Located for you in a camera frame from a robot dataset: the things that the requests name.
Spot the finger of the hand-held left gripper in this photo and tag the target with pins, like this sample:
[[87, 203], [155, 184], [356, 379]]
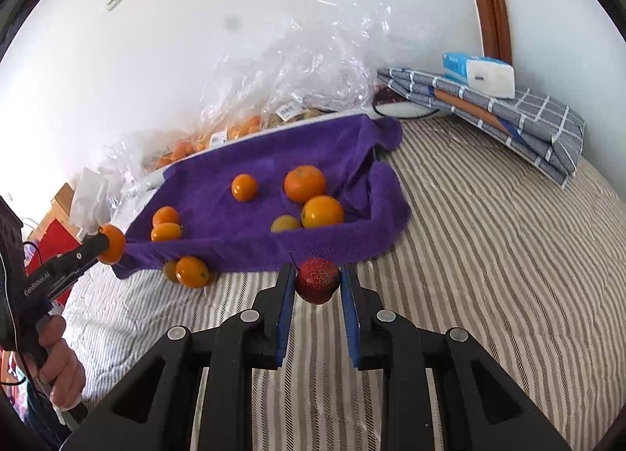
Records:
[[85, 253]]

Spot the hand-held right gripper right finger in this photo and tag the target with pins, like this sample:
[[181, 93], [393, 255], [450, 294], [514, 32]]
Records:
[[351, 319]]

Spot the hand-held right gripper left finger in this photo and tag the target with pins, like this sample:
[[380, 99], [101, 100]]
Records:
[[286, 319]]

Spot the small red fruit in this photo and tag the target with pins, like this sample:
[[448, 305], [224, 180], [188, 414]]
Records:
[[317, 280]]

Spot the small yellowish fruit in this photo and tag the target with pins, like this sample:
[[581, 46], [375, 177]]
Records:
[[169, 271]]

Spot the yellow-green fruit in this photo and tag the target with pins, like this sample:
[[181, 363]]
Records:
[[285, 224]]

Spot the white tray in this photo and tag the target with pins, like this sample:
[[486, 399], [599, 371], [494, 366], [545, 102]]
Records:
[[149, 182]]

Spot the yellow-orange citrus fruit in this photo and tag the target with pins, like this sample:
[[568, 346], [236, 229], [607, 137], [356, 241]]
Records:
[[322, 211]]

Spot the large orange mandarin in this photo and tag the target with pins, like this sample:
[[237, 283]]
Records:
[[304, 183]]

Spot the person's left hand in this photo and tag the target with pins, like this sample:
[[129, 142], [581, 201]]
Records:
[[63, 363]]

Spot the red paper bag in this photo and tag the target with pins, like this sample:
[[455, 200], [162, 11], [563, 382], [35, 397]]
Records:
[[51, 245]]

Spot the white plastic bag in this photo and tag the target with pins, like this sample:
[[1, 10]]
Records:
[[90, 199]]

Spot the cardboard box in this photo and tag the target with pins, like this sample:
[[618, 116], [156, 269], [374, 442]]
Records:
[[62, 196]]

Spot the purple towel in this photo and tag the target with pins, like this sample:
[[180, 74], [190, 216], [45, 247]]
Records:
[[220, 231]]

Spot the striped quilted table cloth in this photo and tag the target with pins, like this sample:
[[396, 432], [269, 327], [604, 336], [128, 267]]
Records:
[[464, 260]]

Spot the clear bag of oranges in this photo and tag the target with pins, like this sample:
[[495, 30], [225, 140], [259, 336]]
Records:
[[239, 128], [178, 150]]

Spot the black-rimmed round dish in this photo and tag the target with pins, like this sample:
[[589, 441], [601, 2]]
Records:
[[406, 108]]

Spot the clear bag of yellow fruit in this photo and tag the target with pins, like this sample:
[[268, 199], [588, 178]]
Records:
[[318, 64]]

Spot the folded grey checked cloth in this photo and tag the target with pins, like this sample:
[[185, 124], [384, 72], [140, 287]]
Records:
[[528, 123]]

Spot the blue and white tissue pack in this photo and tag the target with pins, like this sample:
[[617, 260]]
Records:
[[484, 72]]

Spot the brown wooden door frame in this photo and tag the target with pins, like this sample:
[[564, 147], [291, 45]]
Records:
[[489, 1]]

